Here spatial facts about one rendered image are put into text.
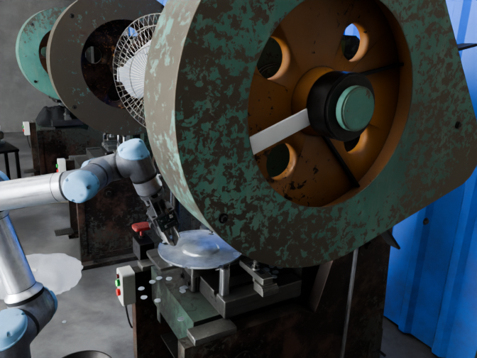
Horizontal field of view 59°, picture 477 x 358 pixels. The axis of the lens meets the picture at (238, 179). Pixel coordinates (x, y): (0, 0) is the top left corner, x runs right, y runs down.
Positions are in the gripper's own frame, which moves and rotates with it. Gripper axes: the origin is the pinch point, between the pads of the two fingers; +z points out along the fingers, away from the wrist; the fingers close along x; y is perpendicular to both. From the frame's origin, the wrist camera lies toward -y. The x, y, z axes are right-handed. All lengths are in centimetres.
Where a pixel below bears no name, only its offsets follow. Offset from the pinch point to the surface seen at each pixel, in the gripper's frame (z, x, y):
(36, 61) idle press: -38, -14, -310
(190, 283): 19.6, -0.2, -2.1
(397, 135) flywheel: -15, 66, 30
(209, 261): 11.5, 7.6, 3.1
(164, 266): 6.7, -5.6, 0.2
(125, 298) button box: 28.2, -22.3, -24.6
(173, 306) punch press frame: 24.6, -8.5, -2.3
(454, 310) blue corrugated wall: 104, 107, 8
